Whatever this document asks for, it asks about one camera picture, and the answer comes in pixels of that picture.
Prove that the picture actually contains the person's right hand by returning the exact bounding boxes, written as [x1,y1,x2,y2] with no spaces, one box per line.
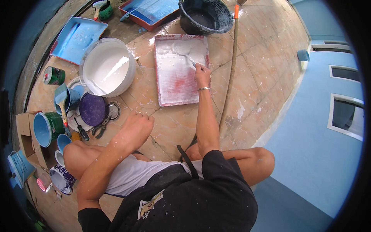
[194,63,212,90]

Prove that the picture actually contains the person's left hand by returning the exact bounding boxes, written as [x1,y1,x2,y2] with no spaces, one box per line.
[121,111,155,146]

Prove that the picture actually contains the paint-coated stirring spoon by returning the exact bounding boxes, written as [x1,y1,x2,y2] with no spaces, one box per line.
[173,50,200,68]

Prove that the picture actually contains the red tray with white paint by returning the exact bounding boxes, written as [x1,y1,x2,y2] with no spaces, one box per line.
[153,34,211,107]

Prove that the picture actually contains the wooden pole with orange tip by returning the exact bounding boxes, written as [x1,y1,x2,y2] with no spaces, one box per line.
[218,4,240,134]

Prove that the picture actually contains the round metal can lid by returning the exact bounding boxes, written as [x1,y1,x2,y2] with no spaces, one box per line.
[106,102,121,121]

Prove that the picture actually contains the pliers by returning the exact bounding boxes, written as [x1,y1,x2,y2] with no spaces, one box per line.
[92,115,111,139]

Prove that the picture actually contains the black bucket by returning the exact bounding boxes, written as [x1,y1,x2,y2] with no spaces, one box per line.
[178,0,234,36]

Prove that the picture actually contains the person's legs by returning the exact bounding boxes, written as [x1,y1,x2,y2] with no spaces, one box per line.
[63,142,275,198]

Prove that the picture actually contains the purple round lid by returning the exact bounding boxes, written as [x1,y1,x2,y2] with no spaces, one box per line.
[79,92,107,127]

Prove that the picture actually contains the black screwdriver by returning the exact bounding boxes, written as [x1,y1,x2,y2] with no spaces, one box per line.
[74,117,90,142]

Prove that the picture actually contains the large white paint bucket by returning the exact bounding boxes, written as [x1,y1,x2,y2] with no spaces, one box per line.
[79,37,137,98]

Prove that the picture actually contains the red tray with blue paint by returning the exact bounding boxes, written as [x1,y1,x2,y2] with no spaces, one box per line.
[118,0,180,32]

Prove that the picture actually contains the blue paint-covered cup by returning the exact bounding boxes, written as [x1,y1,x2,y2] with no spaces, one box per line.
[55,88,82,115]

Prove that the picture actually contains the person's body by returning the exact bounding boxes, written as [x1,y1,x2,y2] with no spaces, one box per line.
[77,150,259,232]

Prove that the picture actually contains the small blue cup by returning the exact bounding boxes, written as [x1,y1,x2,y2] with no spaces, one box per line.
[56,133,72,154]

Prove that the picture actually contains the small white cup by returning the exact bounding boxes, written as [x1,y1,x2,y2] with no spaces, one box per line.
[54,150,66,167]

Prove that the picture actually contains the green can with blue inside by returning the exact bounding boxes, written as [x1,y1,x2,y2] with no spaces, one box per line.
[33,111,66,148]

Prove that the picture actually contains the purple can with white paint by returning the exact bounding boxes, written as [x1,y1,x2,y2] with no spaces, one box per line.
[49,164,77,195]

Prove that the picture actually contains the small green paint can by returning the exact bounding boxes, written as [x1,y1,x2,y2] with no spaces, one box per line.
[43,66,66,86]

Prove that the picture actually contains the green can with dark rim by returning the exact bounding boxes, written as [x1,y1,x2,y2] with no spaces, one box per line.
[99,0,114,21]

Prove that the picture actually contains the cardboard box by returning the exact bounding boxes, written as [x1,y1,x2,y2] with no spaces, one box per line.
[16,110,50,170]

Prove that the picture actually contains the wooden-handled paint brush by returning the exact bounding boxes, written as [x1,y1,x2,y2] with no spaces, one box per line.
[54,83,72,137]

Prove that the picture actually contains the white window frame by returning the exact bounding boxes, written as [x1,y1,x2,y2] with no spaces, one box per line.
[311,41,353,54]
[327,93,365,142]
[329,64,363,84]

